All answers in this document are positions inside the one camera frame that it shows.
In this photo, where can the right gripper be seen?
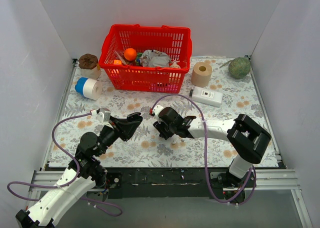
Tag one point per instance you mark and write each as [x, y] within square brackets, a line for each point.
[162, 128]

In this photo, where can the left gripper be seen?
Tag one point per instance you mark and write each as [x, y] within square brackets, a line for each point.
[120, 127]

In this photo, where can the black earbud charging case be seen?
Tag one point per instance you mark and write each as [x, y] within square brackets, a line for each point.
[135, 117]

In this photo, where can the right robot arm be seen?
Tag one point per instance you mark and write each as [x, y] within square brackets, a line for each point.
[248, 138]

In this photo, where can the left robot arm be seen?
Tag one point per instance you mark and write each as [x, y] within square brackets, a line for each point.
[83, 173]

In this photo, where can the white rectangular bottle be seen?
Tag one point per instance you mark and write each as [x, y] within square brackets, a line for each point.
[205, 96]

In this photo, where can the brown paper roll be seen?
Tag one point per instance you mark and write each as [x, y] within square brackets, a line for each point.
[201, 74]

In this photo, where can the floral table mat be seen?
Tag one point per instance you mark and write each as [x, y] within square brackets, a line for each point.
[146, 148]

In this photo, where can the beige toy in basket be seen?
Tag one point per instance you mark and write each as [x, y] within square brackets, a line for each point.
[175, 65]

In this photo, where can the small orange box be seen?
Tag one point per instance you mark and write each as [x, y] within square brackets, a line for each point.
[117, 62]

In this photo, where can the crumpled grey foil bag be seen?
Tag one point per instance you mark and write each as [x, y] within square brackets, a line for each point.
[154, 58]

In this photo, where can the orange fruit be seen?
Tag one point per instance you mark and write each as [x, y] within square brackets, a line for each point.
[130, 54]

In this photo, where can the red plastic shopping basket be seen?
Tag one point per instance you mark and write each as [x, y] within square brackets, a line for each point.
[131, 75]

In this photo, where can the green melon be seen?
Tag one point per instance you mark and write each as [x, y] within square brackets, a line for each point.
[239, 67]

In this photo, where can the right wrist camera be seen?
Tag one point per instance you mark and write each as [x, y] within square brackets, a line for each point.
[155, 111]

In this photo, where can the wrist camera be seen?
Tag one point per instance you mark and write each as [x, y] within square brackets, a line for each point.
[102, 115]
[155, 111]

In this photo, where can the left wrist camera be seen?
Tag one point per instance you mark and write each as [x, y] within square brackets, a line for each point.
[102, 115]

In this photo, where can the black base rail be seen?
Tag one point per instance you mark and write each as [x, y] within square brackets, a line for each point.
[166, 183]

